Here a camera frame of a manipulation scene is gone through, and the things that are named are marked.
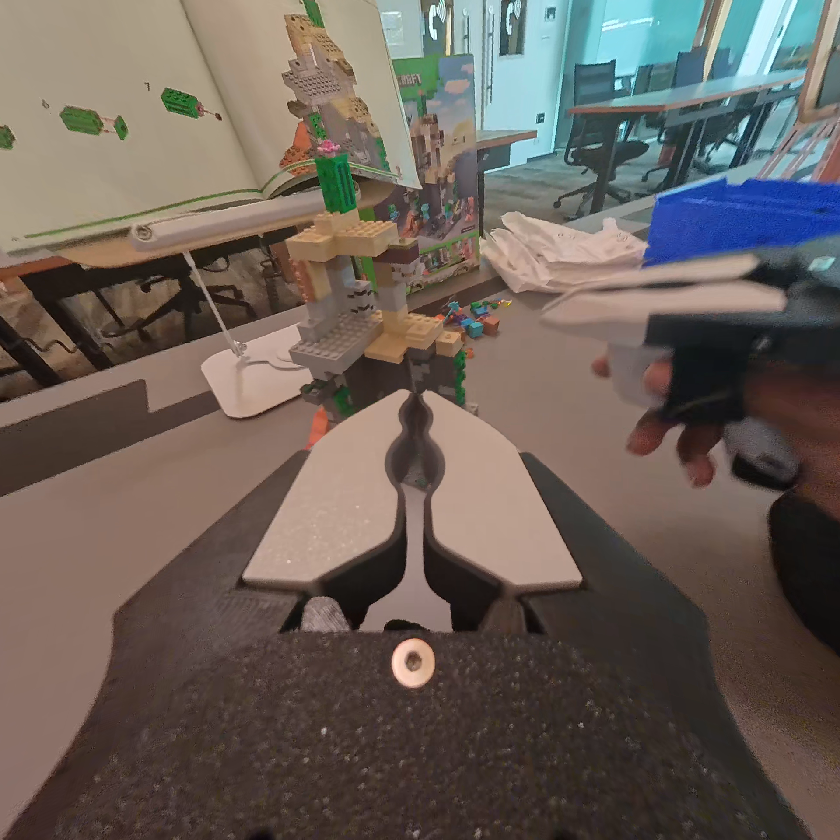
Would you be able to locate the blue storage bin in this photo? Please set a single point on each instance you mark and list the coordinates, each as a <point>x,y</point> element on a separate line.
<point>722,216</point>

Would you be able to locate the brick instruction booklet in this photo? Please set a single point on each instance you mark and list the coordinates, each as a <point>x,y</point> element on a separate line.
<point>131,59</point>

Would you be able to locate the glass door with phone sign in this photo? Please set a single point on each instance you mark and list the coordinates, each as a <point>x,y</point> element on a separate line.
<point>510,23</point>
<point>436,19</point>

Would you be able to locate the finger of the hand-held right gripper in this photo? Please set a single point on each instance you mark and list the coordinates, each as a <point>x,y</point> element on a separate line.
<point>695,270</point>
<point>689,312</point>

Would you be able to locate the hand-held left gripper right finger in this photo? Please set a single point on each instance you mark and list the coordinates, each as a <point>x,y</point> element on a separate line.
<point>499,512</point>

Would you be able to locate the black office chair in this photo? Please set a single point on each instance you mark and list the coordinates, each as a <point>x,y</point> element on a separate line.
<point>600,148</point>
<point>170,295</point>
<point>695,72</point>

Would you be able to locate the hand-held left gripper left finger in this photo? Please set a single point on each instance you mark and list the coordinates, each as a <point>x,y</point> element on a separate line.
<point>328,512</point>

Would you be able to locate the pile of small loose bricks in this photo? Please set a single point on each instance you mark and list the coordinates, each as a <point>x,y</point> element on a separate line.
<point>479,321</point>

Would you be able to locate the wooden framed board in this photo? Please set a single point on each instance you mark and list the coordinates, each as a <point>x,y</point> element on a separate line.
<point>817,59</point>

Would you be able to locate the white book stand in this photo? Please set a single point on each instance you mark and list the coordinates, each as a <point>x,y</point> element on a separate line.
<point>256,387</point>

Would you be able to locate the toy brick set box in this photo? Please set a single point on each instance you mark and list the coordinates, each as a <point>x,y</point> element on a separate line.
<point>453,197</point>

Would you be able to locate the toy brick tower model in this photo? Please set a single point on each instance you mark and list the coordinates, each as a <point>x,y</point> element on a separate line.
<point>334,243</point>

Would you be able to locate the pile of white paper bags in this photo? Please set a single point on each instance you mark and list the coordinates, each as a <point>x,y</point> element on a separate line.
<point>564,253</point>

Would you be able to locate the long brown edged table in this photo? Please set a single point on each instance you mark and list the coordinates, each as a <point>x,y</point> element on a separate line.
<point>689,95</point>

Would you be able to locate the brown edged office desk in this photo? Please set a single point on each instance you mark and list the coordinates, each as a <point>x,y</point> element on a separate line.
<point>505,139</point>
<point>39,272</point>

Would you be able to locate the person's right hand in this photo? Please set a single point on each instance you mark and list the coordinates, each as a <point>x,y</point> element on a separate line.
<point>649,433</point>

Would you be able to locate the grey desk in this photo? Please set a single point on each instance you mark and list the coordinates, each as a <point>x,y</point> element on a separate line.
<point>623,538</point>

